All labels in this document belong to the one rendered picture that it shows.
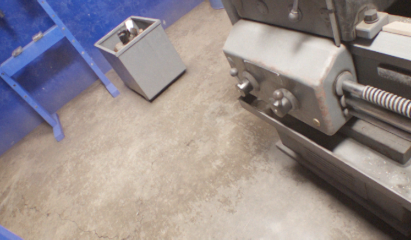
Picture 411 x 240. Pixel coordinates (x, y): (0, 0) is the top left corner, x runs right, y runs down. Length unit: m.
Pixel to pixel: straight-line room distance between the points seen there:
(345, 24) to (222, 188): 1.20
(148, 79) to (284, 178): 1.52
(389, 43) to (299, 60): 0.26
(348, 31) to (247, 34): 0.43
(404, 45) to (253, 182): 1.13
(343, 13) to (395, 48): 0.16
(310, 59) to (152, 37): 1.88
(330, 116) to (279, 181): 0.76
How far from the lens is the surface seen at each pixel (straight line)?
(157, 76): 2.77
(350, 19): 0.92
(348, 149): 1.25
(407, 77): 0.94
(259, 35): 1.18
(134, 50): 2.64
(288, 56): 1.04
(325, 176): 1.64
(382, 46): 0.94
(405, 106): 0.91
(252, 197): 1.72
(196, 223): 1.78
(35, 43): 3.36
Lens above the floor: 1.37
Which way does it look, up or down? 37 degrees down
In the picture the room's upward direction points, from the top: 32 degrees counter-clockwise
